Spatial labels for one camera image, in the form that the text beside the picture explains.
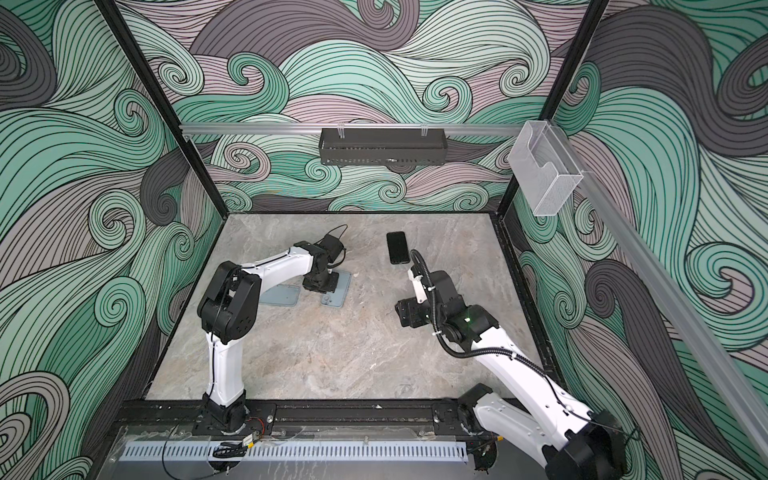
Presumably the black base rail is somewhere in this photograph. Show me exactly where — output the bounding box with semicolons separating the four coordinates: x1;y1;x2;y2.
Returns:
117;398;481;436

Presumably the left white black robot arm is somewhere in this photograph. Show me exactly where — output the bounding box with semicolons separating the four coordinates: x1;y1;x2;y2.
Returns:
197;233;346;434

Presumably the right aluminium rail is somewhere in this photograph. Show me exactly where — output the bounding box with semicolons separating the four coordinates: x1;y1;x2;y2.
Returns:
552;126;767;460

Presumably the back aluminium rail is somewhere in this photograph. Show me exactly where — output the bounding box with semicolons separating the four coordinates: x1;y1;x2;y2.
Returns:
179;122;523;137

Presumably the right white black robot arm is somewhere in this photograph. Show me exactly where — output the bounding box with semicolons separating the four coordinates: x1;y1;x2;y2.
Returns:
395;267;628;479

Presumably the aluminium rail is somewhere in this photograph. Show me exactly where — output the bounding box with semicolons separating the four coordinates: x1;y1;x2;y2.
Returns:
552;126;767;460
179;122;523;137

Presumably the white slotted cable duct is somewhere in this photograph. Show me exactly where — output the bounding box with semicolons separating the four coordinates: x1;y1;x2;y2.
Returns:
119;440;468;463

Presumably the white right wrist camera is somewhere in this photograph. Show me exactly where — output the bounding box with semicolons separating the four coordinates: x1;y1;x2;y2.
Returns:
408;266;427;305

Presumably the black wall tray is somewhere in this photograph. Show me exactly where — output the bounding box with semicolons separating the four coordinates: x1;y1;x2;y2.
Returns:
318;129;448;166

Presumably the black phone case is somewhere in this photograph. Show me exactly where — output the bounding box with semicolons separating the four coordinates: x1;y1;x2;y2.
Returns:
386;231;411;265

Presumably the clear acrylic wall holder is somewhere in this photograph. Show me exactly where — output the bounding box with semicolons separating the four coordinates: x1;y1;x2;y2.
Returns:
508;120;583;217

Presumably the light blue phone case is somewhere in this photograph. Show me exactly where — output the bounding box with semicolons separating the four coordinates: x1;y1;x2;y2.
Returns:
321;271;351;308
259;284;301;307

